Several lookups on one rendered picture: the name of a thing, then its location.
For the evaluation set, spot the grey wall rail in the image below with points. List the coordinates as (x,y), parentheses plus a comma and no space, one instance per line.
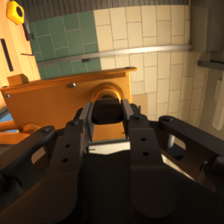
(130,51)

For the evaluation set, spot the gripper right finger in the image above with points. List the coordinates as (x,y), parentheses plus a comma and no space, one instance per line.
(143,168)

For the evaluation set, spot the pale orange board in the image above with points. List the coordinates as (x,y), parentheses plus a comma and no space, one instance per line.
(17,46)

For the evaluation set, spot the orange square block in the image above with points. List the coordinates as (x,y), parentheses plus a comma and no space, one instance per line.
(16,79)

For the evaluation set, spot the white cylinder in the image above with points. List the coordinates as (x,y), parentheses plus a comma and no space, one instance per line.
(170,141)

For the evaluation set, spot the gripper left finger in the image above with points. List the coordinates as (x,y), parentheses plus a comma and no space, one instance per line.
(71,141)

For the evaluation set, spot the dark rail clip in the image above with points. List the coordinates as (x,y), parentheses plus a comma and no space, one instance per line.
(86,60)

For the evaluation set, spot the blue mat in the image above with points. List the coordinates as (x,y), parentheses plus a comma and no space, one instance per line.
(10,130)

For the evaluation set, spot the black flat bar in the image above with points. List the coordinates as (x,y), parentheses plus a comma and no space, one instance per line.
(7,55)

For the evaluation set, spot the black hex key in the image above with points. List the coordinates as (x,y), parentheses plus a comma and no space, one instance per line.
(27,54)

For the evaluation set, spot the grey rod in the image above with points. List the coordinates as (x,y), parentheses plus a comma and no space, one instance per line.
(28,31)

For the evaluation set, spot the white post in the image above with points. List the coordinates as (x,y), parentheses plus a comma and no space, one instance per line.
(219,112)

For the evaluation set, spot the silver screw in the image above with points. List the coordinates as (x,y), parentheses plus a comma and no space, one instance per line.
(7,96)
(72,85)

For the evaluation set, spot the grey wall bracket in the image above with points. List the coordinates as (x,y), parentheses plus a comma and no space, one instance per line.
(209,64)

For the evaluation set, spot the grey cabinet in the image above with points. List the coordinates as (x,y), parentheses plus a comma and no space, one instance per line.
(207,26)

